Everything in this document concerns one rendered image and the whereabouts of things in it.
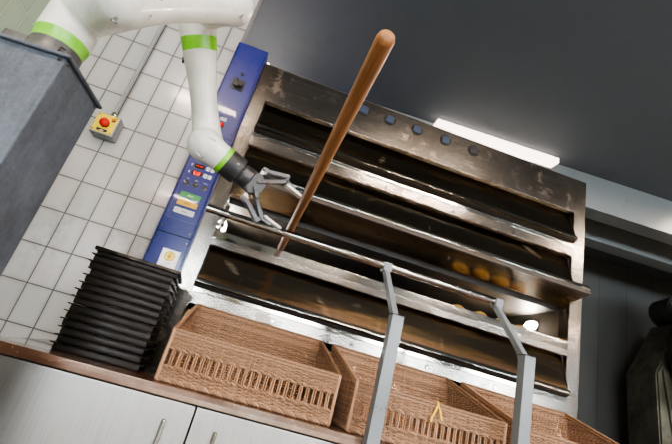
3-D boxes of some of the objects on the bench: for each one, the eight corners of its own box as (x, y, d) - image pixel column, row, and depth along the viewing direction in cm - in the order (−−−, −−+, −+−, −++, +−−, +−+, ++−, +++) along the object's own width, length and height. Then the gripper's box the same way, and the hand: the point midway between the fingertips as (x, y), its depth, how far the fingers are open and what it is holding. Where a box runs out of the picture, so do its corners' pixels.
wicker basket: (448, 448, 187) (458, 380, 197) (562, 479, 195) (565, 412, 206) (522, 480, 143) (529, 389, 153) (665, 518, 151) (662, 430, 162)
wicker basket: (169, 372, 172) (195, 302, 183) (305, 409, 179) (323, 340, 190) (150, 379, 128) (186, 286, 139) (332, 428, 135) (354, 337, 145)
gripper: (258, 148, 153) (305, 187, 158) (214, 204, 143) (266, 243, 148) (265, 142, 147) (314, 183, 152) (219, 200, 136) (273, 241, 141)
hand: (288, 210), depth 150 cm, fingers open, 13 cm apart
